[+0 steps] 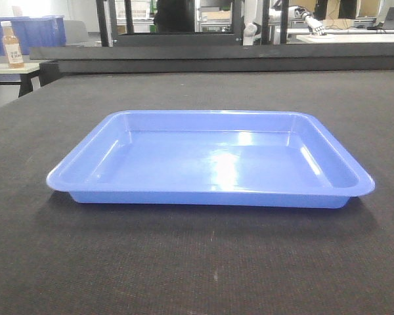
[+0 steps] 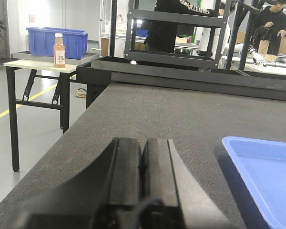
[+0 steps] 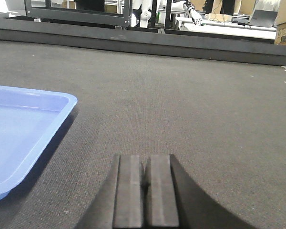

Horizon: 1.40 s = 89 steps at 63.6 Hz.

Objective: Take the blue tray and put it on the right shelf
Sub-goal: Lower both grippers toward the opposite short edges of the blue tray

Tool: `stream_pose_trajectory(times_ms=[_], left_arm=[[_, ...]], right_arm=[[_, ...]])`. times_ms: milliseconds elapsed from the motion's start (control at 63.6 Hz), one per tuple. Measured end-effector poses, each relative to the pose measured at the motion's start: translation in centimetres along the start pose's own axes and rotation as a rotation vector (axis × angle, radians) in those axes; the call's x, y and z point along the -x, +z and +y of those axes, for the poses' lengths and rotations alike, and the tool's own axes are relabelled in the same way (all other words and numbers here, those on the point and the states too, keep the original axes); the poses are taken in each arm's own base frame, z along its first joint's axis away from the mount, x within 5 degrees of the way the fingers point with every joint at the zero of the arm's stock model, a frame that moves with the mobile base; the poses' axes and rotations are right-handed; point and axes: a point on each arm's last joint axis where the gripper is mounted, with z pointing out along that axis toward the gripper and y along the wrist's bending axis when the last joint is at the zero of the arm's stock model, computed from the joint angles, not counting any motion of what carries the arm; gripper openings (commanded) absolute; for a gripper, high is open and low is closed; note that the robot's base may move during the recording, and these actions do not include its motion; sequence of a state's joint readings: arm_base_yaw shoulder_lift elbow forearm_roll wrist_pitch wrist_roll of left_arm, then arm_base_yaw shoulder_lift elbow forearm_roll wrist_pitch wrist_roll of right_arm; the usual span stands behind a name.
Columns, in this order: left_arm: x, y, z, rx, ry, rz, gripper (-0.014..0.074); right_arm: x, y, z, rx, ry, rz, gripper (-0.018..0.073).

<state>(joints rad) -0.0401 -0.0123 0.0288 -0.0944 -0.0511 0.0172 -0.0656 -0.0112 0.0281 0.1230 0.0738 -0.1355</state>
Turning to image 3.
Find grey laptop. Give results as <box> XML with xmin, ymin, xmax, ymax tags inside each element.
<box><xmin>248</xmin><ymin>10</ymin><xmax>277</xmax><ymax>28</ymax></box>

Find blue plastic tray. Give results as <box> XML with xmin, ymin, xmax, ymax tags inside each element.
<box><xmin>0</xmin><ymin>85</ymin><xmax>78</xmax><ymax>200</ymax></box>

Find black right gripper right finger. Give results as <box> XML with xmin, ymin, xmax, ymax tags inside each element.
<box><xmin>145</xmin><ymin>155</ymin><xmax>253</xmax><ymax>229</ymax></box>

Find white humanoid robot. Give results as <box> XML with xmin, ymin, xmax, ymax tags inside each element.
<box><xmin>131</xmin><ymin>0</ymin><xmax>203</xmax><ymax>28</ymax></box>

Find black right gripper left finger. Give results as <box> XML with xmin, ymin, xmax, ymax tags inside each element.
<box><xmin>75</xmin><ymin>155</ymin><xmax>143</xmax><ymax>229</ymax></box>

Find white background table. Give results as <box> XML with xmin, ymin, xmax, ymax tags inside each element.
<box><xmin>175</xmin><ymin>17</ymin><xmax>276</xmax><ymax>40</ymax></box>

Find black metal rack frame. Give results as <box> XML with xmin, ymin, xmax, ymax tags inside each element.
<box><xmin>24</xmin><ymin>0</ymin><xmax>132</xmax><ymax>27</ymax></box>

